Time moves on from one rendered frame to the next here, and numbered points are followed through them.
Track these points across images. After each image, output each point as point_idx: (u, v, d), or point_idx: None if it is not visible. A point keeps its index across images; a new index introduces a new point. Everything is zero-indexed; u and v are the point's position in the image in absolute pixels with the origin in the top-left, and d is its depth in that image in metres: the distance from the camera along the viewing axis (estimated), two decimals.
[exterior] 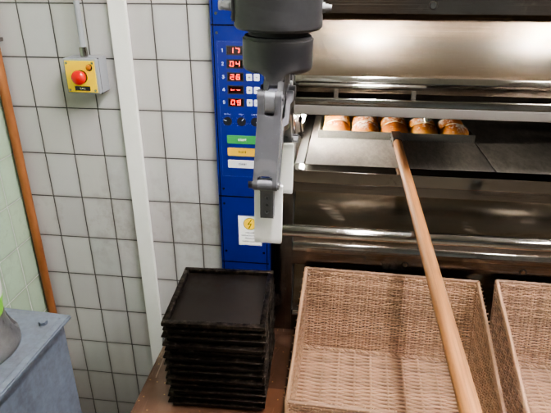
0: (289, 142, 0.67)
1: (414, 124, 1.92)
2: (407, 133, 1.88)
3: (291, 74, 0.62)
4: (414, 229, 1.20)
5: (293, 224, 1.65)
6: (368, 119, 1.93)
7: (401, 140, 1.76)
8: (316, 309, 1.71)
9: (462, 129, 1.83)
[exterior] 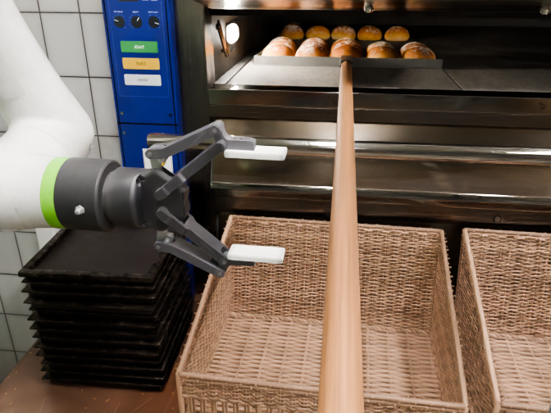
0: (225, 152, 0.60)
1: None
2: None
3: (151, 158, 0.62)
4: (336, 133, 0.87)
5: (211, 160, 1.33)
6: (317, 45, 1.61)
7: (350, 62, 1.44)
8: (243, 268, 1.39)
9: (427, 52, 1.50)
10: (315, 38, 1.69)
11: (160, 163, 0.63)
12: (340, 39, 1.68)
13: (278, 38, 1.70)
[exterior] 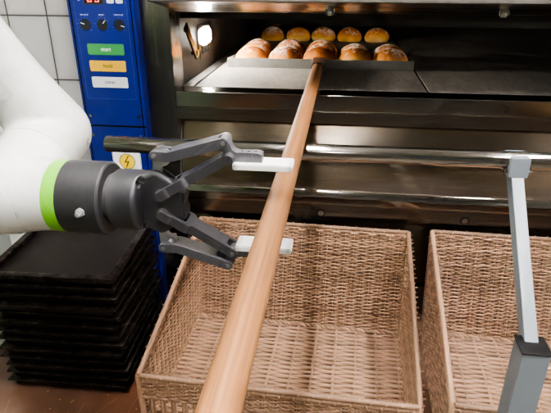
0: (233, 164, 0.61)
1: None
2: None
3: (154, 161, 0.62)
4: (288, 136, 0.88)
5: (181, 162, 1.34)
6: (291, 47, 1.62)
7: (321, 64, 1.44)
8: (214, 270, 1.40)
9: (399, 54, 1.51)
10: (290, 40, 1.69)
11: (161, 165, 0.62)
12: (315, 41, 1.69)
13: (253, 40, 1.71)
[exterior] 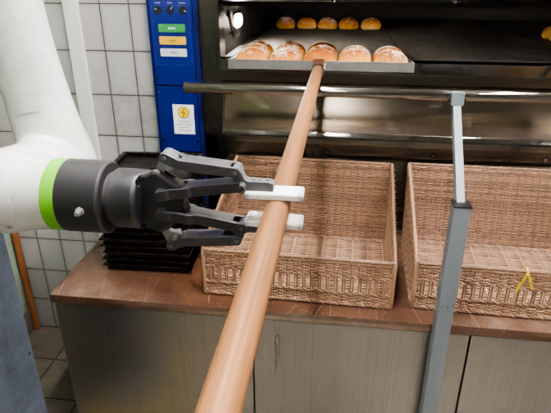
0: (244, 193, 0.62)
1: None
2: None
3: (162, 162, 0.61)
4: (289, 137, 0.88)
5: (223, 113, 1.80)
6: (292, 48, 1.62)
7: (321, 65, 1.45)
8: None
9: (399, 56, 1.52)
10: (291, 42, 1.70)
11: (166, 169, 0.62)
12: (316, 43, 1.69)
13: (254, 42, 1.71)
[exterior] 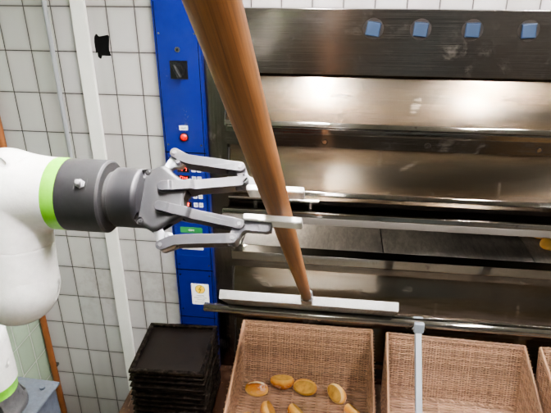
0: (247, 188, 0.63)
1: None
2: (316, 388, 2.16)
3: (172, 156, 0.65)
4: None
5: (233, 289, 2.17)
6: (259, 410, 2.06)
7: (310, 292, 1.51)
8: (252, 351, 2.24)
9: None
10: None
11: (175, 166, 0.65)
12: None
13: None
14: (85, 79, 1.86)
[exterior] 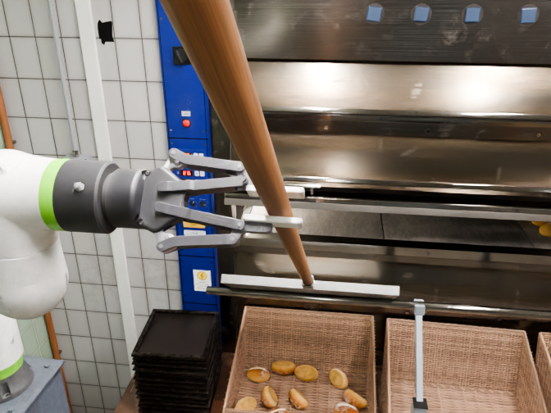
0: (247, 188, 0.63)
1: None
2: (317, 374, 2.17)
3: (171, 156, 0.65)
4: None
5: (234, 275, 2.19)
6: (261, 396, 2.08)
7: (311, 276, 1.52)
8: (253, 338, 2.26)
9: (346, 398, 2.06)
10: None
11: (174, 166, 0.65)
12: None
13: None
14: (88, 65, 1.87)
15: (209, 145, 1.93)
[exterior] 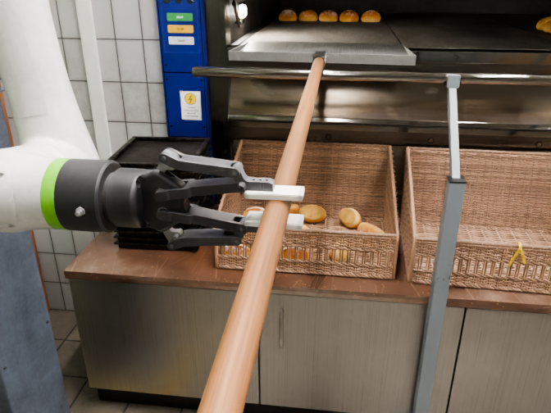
0: (244, 192, 0.62)
1: (330, 250, 1.60)
2: (325, 214, 1.86)
3: (162, 162, 0.62)
4: (289, 133, 0.88)
5: (229, 99, 1.87)
6: None
7: (322, 58, 1.44)
8: (251, 178, 1.94)
9: (360, 232, 1.74)
10: None
11: (167, 169, 0.63)
12: (286, 247, 1.61)
13: None
14: None
15: None
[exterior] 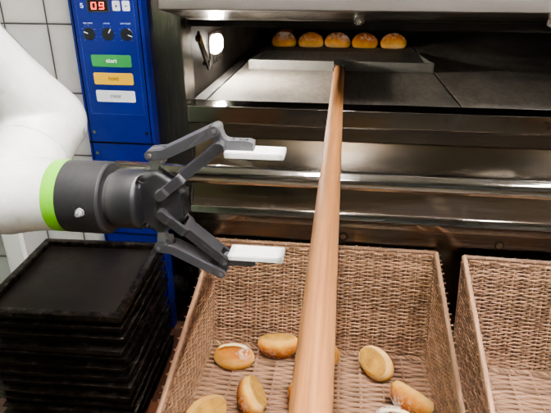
0: (224, 152, 0.60)
1: None
2: (339, 356, 1.22)
3: (151, 160, 0.62)
4: (324, 138, 0.90)
5: None
6: (236, 393, 1.13)
7: (343, 66, 1.46)
8: (227, 293, 1.31)
9: (394, 399, 1.11)
10: None
11: (159, 165, 0.62)
12: None
13: None
14: None
15: None
